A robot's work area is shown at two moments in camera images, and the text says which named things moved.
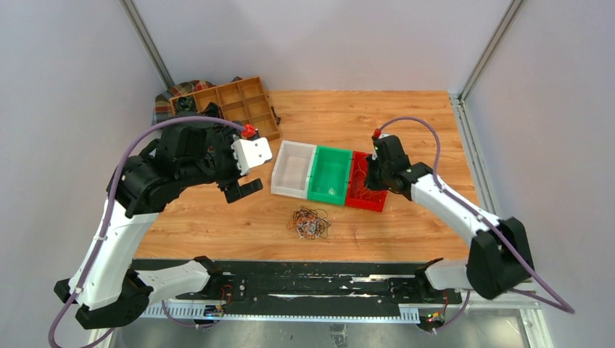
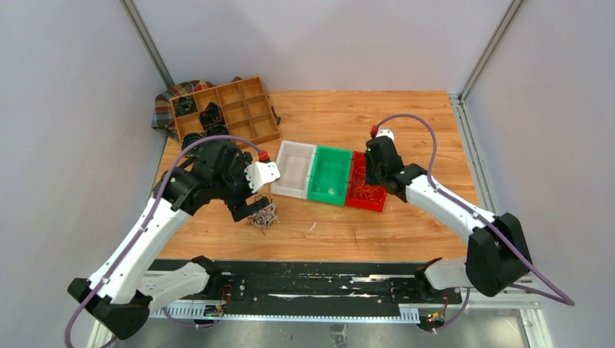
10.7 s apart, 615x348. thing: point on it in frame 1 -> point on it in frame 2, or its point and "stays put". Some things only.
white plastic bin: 292,170 stays put
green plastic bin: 330,175 stays put
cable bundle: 310,223 -> 264,219
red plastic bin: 358,195 stays put
